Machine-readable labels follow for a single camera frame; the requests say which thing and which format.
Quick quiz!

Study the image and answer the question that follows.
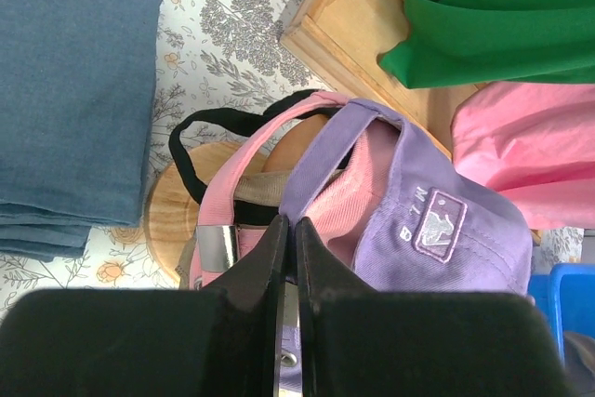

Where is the pink t-shirt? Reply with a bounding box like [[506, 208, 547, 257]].
[[451, 82, 594, 230]]

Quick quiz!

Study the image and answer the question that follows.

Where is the wooden hat stand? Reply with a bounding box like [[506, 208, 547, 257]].
[[145, 114, 328, 287]]

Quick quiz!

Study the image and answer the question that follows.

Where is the blue plastic bin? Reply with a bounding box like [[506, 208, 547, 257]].
[[528, 263, 595, 362]]

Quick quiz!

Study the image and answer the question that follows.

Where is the pink cap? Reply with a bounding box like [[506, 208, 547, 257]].
[[196, 91, 398, 266]]

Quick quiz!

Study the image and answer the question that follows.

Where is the purple cap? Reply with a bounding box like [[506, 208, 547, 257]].
[[276, 98, 534, 397]]

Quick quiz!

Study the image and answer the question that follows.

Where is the wooden clothes rack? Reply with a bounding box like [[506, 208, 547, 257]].
[[281, 0, 481, 154]]

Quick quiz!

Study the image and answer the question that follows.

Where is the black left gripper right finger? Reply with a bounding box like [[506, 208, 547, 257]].
[[295, 219, 570, 396]]

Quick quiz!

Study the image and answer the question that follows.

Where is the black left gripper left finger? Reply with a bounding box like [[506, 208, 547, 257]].
[[1, 217, 288, 396]]

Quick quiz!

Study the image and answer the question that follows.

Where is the folded blue cloth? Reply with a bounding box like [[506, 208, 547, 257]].
[[1, 0, 161, 260]]

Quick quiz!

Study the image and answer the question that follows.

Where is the beige corduroy cap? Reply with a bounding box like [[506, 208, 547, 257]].
[[175, 171, 291, 289]]

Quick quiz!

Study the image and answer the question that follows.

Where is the black MLB cap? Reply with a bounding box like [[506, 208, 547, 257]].
[[165, 89, 315, 209]]

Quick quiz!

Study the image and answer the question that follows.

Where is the green tank top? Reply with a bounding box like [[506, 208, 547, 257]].
[[379, 0, 594, 88]]

